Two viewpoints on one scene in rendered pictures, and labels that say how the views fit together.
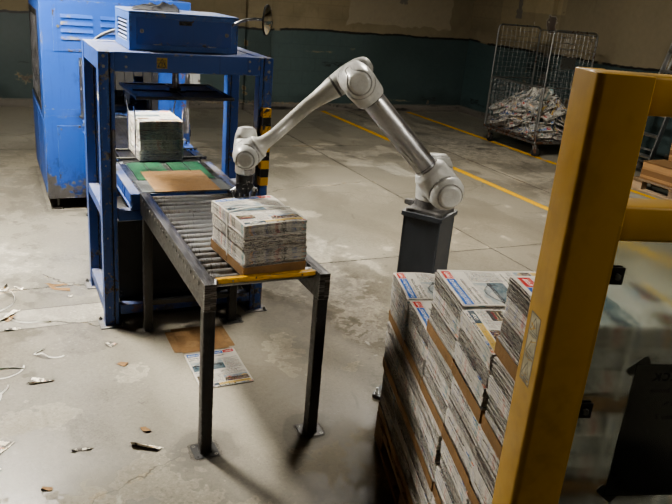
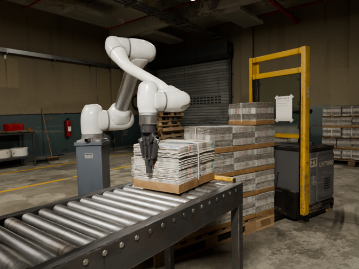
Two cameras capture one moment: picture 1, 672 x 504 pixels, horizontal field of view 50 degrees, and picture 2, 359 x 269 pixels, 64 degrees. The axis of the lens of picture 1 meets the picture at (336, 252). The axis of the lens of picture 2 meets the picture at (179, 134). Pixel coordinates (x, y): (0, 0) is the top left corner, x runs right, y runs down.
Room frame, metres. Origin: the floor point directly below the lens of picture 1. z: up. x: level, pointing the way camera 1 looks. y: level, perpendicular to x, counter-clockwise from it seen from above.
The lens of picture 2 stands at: (3.57, 1.77, 1.18)
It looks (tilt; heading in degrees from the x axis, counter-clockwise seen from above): 4 degrees down; 245
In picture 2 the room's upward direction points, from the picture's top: 1 degrees counter-clockwise
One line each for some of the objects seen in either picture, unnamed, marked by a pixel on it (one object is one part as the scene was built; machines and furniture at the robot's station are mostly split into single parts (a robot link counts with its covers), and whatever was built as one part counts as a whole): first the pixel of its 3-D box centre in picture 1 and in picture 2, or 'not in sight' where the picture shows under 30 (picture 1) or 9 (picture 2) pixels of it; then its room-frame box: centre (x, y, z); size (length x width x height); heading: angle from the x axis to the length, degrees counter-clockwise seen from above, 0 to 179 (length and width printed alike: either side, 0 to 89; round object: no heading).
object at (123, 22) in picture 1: (175, 30); not in sight; (4.22, 1.02, 1.65); 0.60 x 0.45 x 0.20; 117
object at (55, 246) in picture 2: (205, 212); (37, 237); (3.61, 0.71, 0.77); 0.47 x 0.05 x 0.05; 117
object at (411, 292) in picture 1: (461, 432); (197, 197); (2.31, -0.53, 0.42); 1.17 x 0.39 x 0.83; 9
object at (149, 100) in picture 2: (246, 144); (150, 97); (3.09, 0.43, 1.27); 0.13 x 0.11 x 0.16; 8
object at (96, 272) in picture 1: (174, 239); not in sight; (4.23, 1.02, 0.38); 0.94 x 0.69 x 0.63; 117
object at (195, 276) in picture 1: (171, 243); (158, 232); (3.20, 0.79, 0.74); 1.34 x 0.05 x 0.12; 27
